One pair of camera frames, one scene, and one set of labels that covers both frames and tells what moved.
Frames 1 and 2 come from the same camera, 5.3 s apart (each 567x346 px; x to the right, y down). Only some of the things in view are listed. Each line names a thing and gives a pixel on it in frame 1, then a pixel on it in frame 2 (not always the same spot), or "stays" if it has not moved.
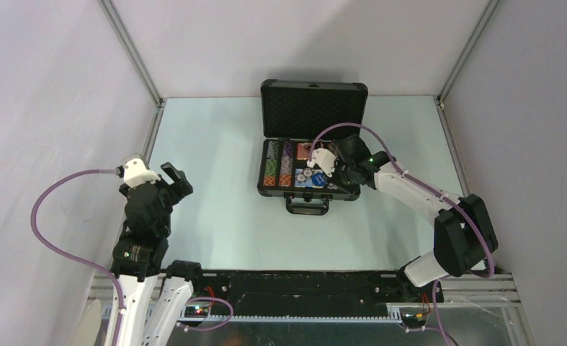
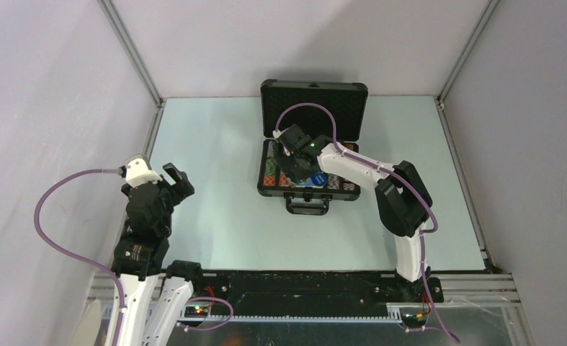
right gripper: (340, 163) to (285, 161)
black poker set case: (297, 116) stays
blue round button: (318, 179) stays
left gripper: (182, 187) stays
